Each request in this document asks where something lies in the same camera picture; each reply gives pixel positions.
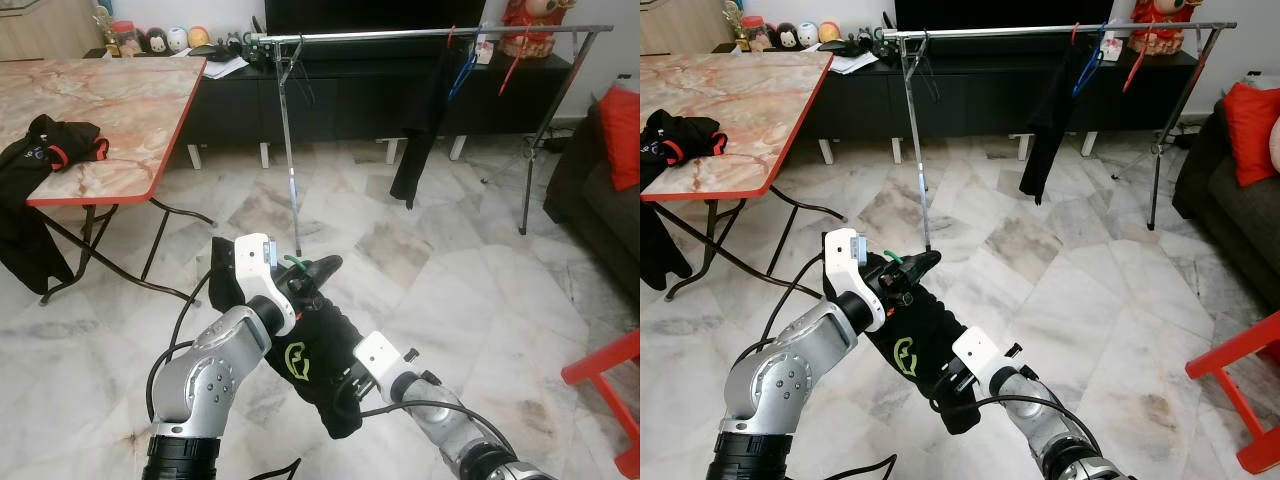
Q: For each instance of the green plastic hanger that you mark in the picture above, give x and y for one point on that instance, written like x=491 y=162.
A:
x=292 y=260
x=892 y=256

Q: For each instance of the black T-shirt with green logo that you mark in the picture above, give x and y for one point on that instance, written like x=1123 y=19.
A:
x=330 y=350
x=930 y=345

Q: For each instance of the blue plastic hanger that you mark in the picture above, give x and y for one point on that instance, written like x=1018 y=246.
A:
x=1088 y=70
x=463 y=75

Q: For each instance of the black TV console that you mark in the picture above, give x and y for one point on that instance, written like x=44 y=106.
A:
x=970 y=100
x=340 y=100

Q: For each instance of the black hanging trousers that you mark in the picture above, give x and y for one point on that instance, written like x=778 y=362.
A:
x=1048 y=130
x=420 y=130

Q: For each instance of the white papers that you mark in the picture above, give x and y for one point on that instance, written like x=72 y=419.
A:
x=853 y=63
x=225 y=68

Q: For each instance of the black electronics pile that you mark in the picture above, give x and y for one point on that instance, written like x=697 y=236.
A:
x=870 y=42
x=242 y=45

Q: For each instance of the marble-look folding table red edge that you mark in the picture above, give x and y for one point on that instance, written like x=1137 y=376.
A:
x=730 y=110
x=100 y=110

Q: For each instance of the silver metal clothes rack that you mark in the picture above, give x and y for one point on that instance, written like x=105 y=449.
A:
x=370 y=35
x=1000 y=31

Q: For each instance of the red plastic stool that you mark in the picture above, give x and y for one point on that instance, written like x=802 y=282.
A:
x=600 y=360
x=1225 y=355

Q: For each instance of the orange round plush toy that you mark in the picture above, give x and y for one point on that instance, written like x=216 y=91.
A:
x=198 y=36
x=829 y=31

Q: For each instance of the white round plush toy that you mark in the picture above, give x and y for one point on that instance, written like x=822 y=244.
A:
x=177 y=38
x=807 y=33

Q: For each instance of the black television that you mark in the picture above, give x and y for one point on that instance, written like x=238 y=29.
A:
x=370 y=15
x=1000 y=12

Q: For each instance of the black jacket with red cuffs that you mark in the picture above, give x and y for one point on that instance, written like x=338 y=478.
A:
x=40 y=150
x=675 y=140

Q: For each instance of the black round plush toy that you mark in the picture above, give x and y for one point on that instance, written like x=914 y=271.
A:
x=785 y=35
x=156 y=40

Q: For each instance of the dark grey fabric sofa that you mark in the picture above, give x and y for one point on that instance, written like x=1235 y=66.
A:
x=1240 y=220
x=595 y=210

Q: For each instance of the glass jar with red lid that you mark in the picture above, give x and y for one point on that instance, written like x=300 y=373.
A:
x=125 y=40
x=755 y=35

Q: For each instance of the gold trophy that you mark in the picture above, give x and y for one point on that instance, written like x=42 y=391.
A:
x=105 y=35
x=734 y=30

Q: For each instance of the red square cushion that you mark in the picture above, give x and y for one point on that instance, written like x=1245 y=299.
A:
x=622 y=135
x=1250 y=130

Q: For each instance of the red fortune figurine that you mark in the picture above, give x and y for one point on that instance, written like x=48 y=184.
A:
x=1163 y=25
x=537 y=25

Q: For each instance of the light wooden cabinet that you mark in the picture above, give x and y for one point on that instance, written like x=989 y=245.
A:
x=45 y=30
x=680 y=28

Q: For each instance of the pink cat face cushion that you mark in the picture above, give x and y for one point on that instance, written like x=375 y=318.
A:
x=1275 y=140

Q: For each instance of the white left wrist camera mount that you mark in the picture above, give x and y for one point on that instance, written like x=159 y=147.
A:
x=845 y=245
x=265 y=290

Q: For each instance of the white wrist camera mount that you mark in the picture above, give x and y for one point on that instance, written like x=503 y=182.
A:
x=975 y=350
x=265 y=290
x=380 y=355
x=845 y=245

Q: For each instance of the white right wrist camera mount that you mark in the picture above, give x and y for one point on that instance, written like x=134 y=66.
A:
x=380 y=355
x=975 y=350

